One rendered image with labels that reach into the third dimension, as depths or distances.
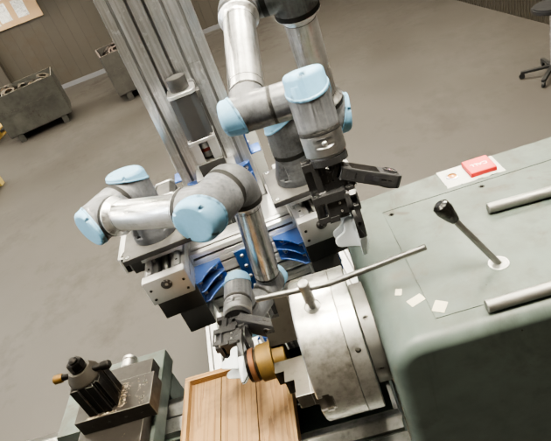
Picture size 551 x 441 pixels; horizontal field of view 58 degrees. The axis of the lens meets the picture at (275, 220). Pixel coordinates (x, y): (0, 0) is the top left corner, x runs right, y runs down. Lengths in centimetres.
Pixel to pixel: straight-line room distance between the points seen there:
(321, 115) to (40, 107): 761
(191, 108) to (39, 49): 931
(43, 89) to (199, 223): 724
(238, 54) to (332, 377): 67
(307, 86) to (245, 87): 19
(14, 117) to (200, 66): 692
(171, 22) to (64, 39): 912
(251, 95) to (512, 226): 57
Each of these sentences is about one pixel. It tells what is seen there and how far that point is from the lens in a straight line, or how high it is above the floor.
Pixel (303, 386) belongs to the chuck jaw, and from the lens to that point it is 107.
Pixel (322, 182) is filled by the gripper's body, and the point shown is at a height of 148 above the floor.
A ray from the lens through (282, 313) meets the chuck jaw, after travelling 112.
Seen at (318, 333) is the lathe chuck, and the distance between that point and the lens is 100.
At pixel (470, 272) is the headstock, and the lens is 98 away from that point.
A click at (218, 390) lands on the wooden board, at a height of 89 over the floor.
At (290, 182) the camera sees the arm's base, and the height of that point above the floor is 118.
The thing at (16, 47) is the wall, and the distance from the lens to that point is 1086.
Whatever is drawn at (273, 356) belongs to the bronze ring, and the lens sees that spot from 114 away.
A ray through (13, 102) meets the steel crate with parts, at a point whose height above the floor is 56.
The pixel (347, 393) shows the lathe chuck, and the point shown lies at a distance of 104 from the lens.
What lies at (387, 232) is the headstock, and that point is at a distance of 111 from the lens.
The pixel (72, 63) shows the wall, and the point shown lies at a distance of 1071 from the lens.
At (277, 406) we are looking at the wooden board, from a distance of 134.
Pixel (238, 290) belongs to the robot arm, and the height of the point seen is 112.
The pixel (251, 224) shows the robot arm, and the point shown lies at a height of 124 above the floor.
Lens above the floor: 193
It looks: 33 degrees down
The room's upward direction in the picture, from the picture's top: 21 degrees counter-clockwise
